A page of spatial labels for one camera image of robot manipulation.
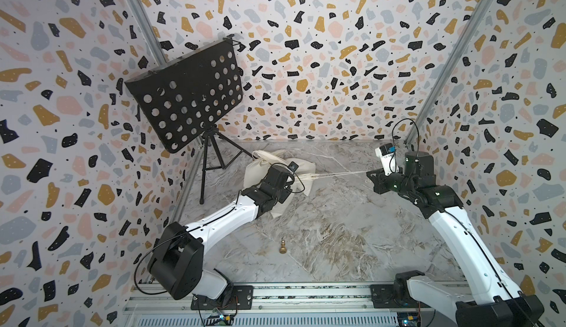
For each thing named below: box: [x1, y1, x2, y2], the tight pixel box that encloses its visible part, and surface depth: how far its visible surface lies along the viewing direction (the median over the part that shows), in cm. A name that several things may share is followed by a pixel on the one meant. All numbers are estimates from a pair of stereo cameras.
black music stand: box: [124, 36, 254, 205], surface depth 73 cm
